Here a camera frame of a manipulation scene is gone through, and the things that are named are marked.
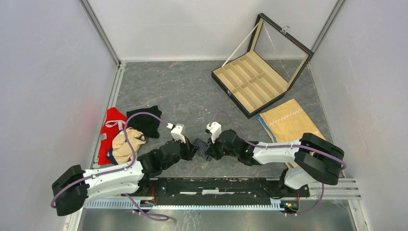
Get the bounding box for beige underwear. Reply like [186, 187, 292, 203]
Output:
[106, 128, 146, 165]

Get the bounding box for white cable tray strip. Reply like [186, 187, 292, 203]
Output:
[84, 198, 284, 212]

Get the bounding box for red underwear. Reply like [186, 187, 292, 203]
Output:
[98, 107, 127, 165]

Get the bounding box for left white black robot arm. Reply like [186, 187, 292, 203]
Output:
[51, 141, 197, 216]

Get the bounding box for purple cable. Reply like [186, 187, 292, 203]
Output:
[50, 111, 169, 222]
[207, 110, 347, 216]

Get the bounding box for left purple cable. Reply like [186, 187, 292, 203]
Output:
[50, 111, 169, 222]

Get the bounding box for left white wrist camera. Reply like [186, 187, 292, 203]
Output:
[166, 123, 186, 143]

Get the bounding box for tan cloth mat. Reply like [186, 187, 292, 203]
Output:
[256, 98, 327, 169]

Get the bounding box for blue striped boxer shorts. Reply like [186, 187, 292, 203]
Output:
[192, 138, 212, 161]

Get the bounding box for black compartment box glass lid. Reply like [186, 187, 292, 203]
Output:
[211, 13, 314, 118]

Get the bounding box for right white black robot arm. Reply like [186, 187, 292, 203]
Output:
[205, 129, 346, 196]

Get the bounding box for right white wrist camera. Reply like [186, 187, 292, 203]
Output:
[205, 122, 222, 143]

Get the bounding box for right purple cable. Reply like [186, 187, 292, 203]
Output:
[207, 110, 347, 216]

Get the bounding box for black underwear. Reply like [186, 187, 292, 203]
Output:
[126, 105, 162, 139]

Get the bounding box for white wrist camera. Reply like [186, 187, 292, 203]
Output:
[166, 123, 186, 143]
[205, 122, 222, 143]

